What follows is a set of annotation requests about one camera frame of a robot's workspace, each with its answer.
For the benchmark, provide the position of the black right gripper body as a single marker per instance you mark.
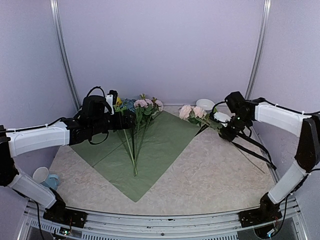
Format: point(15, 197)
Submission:
point(239, 124)

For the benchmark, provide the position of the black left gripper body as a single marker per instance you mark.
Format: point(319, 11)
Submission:
point(100, 125)

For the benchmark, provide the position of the yellow fake flower stem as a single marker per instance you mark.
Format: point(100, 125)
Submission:
point(125, 130)

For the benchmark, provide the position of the blue fake flower stem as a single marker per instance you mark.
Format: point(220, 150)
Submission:
point(129, 105)

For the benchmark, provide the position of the pink rose stem bunch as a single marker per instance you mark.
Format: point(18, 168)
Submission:
point(198, 116)

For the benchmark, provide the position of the green pink wrapping paper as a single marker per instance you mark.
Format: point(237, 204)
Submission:
point(161, 144)

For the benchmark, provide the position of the small pink bud stem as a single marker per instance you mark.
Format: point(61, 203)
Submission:
point(157, 108)

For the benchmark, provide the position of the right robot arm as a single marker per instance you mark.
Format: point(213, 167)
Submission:
point(290, 135)

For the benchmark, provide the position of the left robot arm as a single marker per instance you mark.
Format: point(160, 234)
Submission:
point(16, 142)

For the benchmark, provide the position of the white ceramic bowl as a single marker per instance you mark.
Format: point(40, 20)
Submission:
point(205, 104)

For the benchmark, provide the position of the white paper cup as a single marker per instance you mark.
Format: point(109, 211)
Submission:
point(41, 174)

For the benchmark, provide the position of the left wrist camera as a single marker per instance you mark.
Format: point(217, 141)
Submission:
point(111, 100)

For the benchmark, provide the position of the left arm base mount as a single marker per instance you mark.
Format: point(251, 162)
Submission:
point(66, 216)

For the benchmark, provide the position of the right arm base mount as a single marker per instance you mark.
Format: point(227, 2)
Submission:
point(259, 216)

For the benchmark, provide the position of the aluminium frame post right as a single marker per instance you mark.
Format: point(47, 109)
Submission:
point(259, 48)

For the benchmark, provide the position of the aluminium frame post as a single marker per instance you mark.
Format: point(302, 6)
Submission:
point(54, 5)
point(259, 48)

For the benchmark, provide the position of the aluminium front rail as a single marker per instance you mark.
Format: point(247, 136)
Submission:
point(112, 226)

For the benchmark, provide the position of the aluminium frame post left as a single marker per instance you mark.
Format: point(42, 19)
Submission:
point(54, 5)

